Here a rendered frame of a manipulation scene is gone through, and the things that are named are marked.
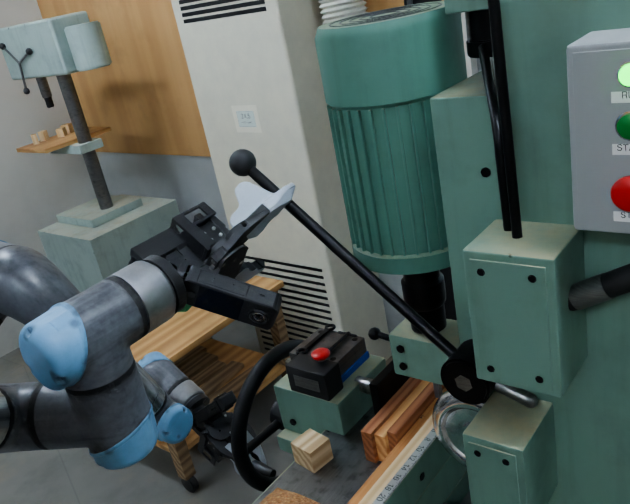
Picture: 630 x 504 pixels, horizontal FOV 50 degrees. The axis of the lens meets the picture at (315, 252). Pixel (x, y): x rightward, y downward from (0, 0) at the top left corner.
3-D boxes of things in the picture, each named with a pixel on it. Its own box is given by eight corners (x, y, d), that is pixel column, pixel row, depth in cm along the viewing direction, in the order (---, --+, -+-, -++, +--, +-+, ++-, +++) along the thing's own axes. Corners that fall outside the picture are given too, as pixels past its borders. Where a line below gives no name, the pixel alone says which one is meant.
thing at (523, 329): (506, 340, 76) (495, 218, 71) (588, 356, 71) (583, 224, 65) (474, 381, 71) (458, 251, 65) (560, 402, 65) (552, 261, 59)
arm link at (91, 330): (32, 390, 70) (1, 319, 67) (117, 336, 77) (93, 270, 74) (74, 409, 65) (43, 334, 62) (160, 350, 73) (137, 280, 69)
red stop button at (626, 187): (613, 207, 56) (612, 173, 55) (652, 210, 54) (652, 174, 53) (609, 212, 56) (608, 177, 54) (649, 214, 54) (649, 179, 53)
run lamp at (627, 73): (617, 87, 52) (617, 61, 51) (645, 86, 51) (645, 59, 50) (615, 89, 52) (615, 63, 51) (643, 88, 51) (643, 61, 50)
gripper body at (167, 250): (208, 197, 83) (131, 237, 75) (258, 240, 81) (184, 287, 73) (196, 239, 88) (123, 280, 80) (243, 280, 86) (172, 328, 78)
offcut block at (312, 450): (314, 447, 105) (309, 427, 103) (334, 458, 101) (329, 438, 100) (294, 462, 102) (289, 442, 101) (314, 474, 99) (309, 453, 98)
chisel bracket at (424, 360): (418, 358, 106) (411, 311, 103) (503, 377, 98) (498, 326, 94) (393, 384, 101) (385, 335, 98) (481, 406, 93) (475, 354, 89)
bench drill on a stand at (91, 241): (152, 312, 375) (57, 16, 314) (229, 333, 335) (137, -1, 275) (79, 357, 343) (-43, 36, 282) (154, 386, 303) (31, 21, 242)
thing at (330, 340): (323, 345, 120) (317, 318, 118) (375, 358, 113) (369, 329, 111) (276, 386, 111) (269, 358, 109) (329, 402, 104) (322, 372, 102)
